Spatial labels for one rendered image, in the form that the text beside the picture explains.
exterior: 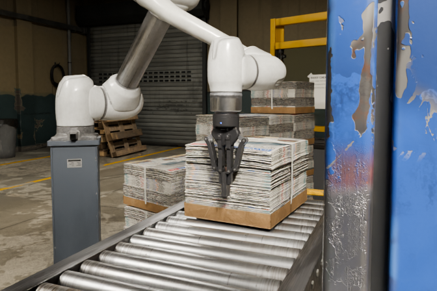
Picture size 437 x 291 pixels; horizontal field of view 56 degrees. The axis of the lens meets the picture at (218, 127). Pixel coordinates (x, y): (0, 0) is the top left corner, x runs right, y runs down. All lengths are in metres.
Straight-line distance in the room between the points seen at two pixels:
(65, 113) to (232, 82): 0.90
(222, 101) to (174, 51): 8.92
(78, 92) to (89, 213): 0.51
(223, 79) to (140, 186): 1.19
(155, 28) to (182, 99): 8.23
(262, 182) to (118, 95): 0.89
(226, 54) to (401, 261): 0.96
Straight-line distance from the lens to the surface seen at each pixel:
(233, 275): 0.94
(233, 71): 1.12
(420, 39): 0.19
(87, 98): 1.83
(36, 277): 1.00
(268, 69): 1.22
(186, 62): 9.84
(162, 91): 10.14
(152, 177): 2.10
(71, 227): 1.88
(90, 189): 1.84
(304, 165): 1.49
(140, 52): 1.75
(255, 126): 2.51
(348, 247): 0.20
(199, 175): 1.28
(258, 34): 9.32
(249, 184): 1.20
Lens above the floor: 1.18
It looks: 4 degrees down
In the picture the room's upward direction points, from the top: straight up
